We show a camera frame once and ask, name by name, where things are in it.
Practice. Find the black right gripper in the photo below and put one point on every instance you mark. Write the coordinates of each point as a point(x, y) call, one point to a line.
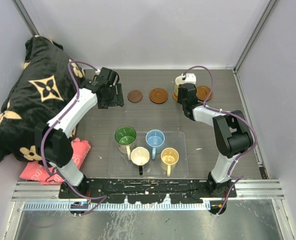
point(179, 100)

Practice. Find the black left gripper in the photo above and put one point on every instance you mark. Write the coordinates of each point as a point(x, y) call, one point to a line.
point(117, 100)

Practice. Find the orange coaster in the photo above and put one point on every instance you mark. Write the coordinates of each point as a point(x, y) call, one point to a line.
point(175, 97)

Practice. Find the light brown ringed coaster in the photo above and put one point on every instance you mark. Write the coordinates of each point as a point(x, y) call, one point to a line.
point(202, 92)

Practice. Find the olive green white mug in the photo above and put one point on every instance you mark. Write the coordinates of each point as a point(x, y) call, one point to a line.
point(178, 81)

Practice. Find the dark brown coaster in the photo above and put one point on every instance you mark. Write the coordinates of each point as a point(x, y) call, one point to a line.
point(135, 96)

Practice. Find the brown ringed wooden coaster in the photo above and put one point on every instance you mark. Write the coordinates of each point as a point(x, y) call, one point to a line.
point(158, 95)

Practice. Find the blue mug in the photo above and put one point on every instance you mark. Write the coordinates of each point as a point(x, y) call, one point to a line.
point(155, 142)

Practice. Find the yellow mug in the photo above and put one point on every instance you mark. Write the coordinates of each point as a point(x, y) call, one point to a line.
point(169, 158)

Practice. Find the white mug black handle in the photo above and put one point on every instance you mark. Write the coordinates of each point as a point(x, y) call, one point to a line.
point(140, 156)

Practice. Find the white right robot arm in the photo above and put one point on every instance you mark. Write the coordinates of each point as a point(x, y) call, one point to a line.
point(232, 135)

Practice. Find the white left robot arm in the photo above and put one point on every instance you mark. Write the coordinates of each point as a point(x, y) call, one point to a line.
point(52, 138)

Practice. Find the green interior mug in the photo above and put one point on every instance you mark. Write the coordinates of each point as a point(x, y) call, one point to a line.
point(126, 139)

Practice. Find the black floral plush blanket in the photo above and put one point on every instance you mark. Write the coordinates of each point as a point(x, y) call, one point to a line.
point(40, 93)

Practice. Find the clear plastic tray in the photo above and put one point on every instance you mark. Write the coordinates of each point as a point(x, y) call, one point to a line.
point(122, 168)

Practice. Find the pink printed cloth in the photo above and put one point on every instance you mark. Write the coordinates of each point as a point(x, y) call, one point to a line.
point(37, 172)

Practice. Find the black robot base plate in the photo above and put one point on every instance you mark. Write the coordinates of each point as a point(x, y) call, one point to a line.
point(148, 191)

